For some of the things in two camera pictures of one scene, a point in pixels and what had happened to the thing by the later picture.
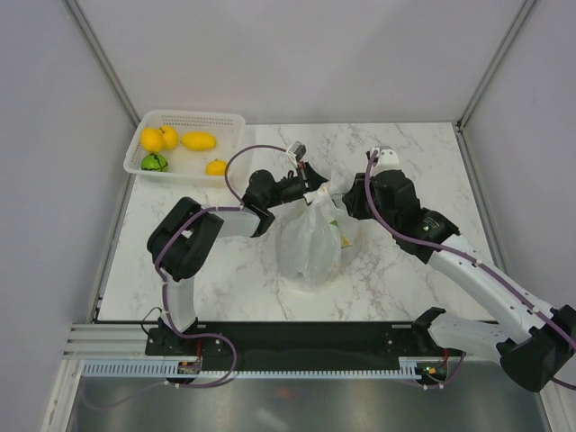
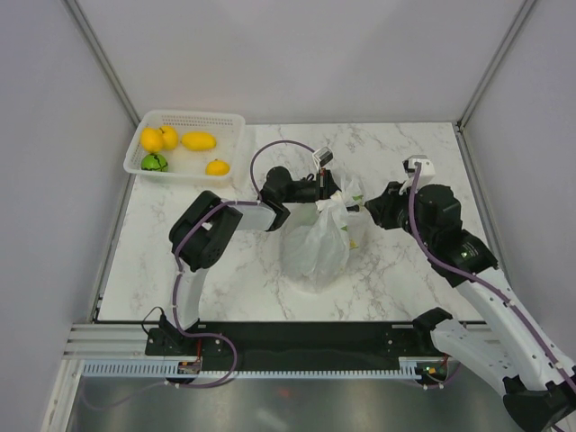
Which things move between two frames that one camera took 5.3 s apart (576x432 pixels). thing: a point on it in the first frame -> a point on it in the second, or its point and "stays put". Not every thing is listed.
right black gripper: x=354 y=197 -> x=382 y=207
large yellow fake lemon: x=151 y=139 stays put
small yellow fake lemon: x=170 y=137 stays put
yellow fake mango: x=198 y=140 stays put
